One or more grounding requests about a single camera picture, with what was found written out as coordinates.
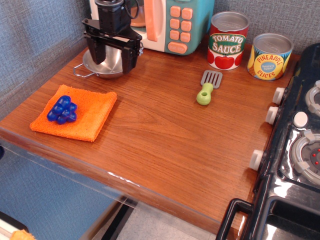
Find white stove knob middle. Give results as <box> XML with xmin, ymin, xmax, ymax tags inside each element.
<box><xmin>265</xmin><ymin>106</ymin><xmax>279</xmax><ymax>125</ymax></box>

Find white stove knob top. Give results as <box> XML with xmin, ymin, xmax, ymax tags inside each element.
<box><xmin>272</xmin><ymin>87</ymin><xmax>286</xmax><ymax>105</ymax></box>

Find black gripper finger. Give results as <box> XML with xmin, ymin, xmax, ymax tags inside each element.
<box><xmin>86</xmin><ymin>37</ymin><xmax>106</xmax><ymax>65</ymax></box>
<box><xmin>121</xmin><ymin>47</ymin><xmax>139</xmax><ymax>75</ymax></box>

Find blue toy grapes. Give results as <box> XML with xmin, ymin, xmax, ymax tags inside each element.
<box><xmin>46</xmin><ymin>95</ymin><xmax>78</xmax><ymax>125</ymax></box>

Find teal toy microwave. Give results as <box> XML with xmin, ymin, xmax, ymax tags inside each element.
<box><xmin>90</xmin><ymin>0</ymin><xmax>215</xmax><ymax>56</ymax></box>

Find silver metal bowl with handles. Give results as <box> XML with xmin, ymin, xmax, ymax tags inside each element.
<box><xmin>73</xmin><ymin>45</ymin><xmax>124</xmax><ymax>79</ymax></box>

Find orange folded cloth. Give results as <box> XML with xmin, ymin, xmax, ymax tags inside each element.
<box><xmin>29</xmin><ymin>85</ymin><xmax>117</xmax><ymax>142</ymax></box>

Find black toy stove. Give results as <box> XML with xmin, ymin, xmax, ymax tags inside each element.
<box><xmin>216</xmin><ymin>43</ymin><xmax>320</xmax><ymax>240</ymax></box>

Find white stove knob bottom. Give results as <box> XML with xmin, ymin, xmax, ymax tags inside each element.
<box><xmin>249</xmin><ymin>149</ymin><xmax>264</xmax><ymax>171</ymax></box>

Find green handled toy spatula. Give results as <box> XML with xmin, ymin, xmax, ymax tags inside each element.
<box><xmin>196</xmin><ymin>70</ymin><xmax>223</xmax><ymax>106</ymax></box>

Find white stove knob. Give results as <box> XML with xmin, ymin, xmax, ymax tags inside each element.
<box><xmin>272</xmin><ymin>87</ymin><xmax>286</xmax><ymax>105</ymax></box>
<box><xmin>265</xmin><ymin>106</ymin><xmax>279</xmax><ymax>125</ymax></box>
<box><xmin>249</xmin><ymin>149</ymin><xmax>264</xmax><ymax>171</ymax></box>

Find pineapple slices can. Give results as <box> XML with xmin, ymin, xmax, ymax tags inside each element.
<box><xmin>247</xmin><ymin>33</ymin><xmax>294</xmax><ymax>81</ymax></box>

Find orange object bottom left corner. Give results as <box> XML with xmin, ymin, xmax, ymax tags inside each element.
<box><xmin>10</xmin><ymin>229</ymin><xmax>35</xmax><ymax>240</ymax></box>

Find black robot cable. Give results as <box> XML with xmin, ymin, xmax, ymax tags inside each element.
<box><xmin>123</xmin><ymin>0</ymin><xmax>140</xmax><ymax>20</ymax></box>

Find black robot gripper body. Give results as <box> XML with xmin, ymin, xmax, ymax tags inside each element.
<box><xmin>82</xmin><ymin>0</ymin><xmax>142</xmax><ymax>54</ymax></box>

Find tomato sauce can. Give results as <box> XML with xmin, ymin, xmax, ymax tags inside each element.
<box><xmin>207</xmin><ymin>11</ymin><xmax>250</xmax><ymax>70</ymax></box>

